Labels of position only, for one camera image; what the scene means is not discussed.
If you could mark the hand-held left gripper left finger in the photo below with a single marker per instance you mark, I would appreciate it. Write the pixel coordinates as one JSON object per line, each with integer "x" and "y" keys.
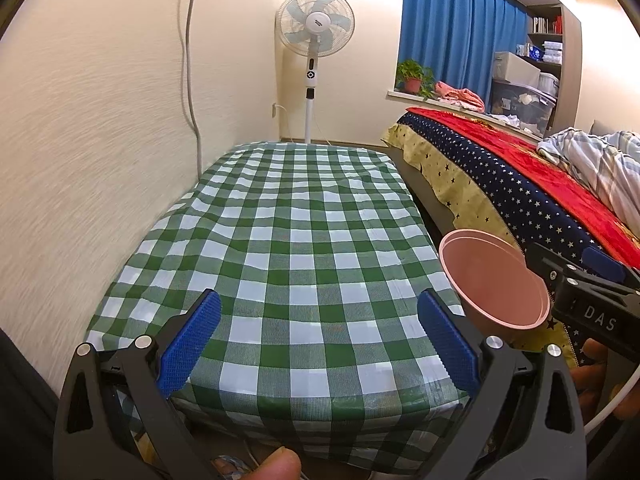
{"x": 192, "y": 340}

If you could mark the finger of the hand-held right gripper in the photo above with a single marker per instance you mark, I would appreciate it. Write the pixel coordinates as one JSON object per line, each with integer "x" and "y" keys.
{"x": 605, "y": 261}
{"x": 552, "y": 265}

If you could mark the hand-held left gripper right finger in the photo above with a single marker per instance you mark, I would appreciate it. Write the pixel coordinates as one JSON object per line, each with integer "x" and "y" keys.
{"x": 450, "y": 342}

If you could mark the pink plastic bin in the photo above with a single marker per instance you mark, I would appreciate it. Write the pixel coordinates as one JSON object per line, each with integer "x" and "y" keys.
{"x": 492, "y": 280}

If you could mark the person's right hand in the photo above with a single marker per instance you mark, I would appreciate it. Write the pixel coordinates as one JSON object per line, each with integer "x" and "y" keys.
{"x": 590, "y": 365}

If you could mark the person's left hand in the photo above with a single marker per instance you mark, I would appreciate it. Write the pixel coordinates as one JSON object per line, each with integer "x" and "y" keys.
{"x": 277, "y": 466}

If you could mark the navy star bedsheet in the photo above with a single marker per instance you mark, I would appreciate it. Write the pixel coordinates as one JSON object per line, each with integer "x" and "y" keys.
{"x": 500, "y": 185}

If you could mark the striped light blue quilt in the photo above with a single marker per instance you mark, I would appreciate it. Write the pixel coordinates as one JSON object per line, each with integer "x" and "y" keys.
{"x": 595, "y": 160}

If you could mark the red blanket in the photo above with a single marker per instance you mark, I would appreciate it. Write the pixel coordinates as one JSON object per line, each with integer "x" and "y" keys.
{"x": 525, "y": 160}

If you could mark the green white checked tablecloth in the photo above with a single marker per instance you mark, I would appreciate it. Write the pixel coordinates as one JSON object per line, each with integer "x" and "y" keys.
{"x": 300, "y": 260}

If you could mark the grey headboard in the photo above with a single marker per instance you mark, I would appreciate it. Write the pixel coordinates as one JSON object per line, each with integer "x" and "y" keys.
{"x": 602, "y": 127}

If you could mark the yellow star bed skirt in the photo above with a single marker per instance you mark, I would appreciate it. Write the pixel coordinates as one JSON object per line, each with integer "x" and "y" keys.
{"x": 440, "y": 185}

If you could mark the white cloth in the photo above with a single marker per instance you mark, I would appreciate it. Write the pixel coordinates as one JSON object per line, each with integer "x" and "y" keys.
{"x": 511, "y": 120}

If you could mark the clear plastic storage box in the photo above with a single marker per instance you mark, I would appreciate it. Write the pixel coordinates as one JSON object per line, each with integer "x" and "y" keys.
{"x": 522, "y": 105}

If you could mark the white lidded container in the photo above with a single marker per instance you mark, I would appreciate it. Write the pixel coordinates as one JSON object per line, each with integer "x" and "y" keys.
{"x": 548, "y": 85}

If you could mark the dark clothing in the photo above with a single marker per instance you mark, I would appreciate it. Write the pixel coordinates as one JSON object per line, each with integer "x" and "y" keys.
{"x": 25, "y": 410}

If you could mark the pink folded clothes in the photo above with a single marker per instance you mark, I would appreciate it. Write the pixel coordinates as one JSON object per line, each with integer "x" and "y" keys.
{"x": 460, "y": 96}

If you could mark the beige box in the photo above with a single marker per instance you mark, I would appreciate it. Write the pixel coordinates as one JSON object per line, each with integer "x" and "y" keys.
{"x": 515, "y": 67}

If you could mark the stack of white towels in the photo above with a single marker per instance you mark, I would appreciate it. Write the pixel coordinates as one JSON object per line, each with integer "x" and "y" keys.
{"x": 552, "y": 52}

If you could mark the blue white tissue pack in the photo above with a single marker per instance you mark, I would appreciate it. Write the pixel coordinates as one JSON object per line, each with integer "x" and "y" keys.
{"x": 536, "y": 52}

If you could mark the potted green plant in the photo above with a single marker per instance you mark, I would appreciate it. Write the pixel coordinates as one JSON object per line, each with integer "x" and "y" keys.
{"x": 412, "y": 80}

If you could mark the red box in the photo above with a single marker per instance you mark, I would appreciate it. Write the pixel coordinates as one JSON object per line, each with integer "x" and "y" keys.
{"x": 559, "y": 25}

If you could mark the row of books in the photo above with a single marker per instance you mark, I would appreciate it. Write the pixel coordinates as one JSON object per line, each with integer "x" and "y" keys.
{"x": 540, "y": 25}

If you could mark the blue curtain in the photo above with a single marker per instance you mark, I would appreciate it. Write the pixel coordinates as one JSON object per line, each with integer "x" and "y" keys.
{"x": 450, "y": 15}

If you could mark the white standing fan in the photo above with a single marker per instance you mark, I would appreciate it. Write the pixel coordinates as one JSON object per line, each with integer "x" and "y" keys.
{"x": 315, "y": 22}

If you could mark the grey bed frame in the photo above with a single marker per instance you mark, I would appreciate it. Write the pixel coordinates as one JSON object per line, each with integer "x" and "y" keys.
{"x": 425, "y": 195}

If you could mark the wall bookshelf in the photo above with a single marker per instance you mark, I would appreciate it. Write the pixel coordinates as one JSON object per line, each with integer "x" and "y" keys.
{"x": 547, "y": 37}

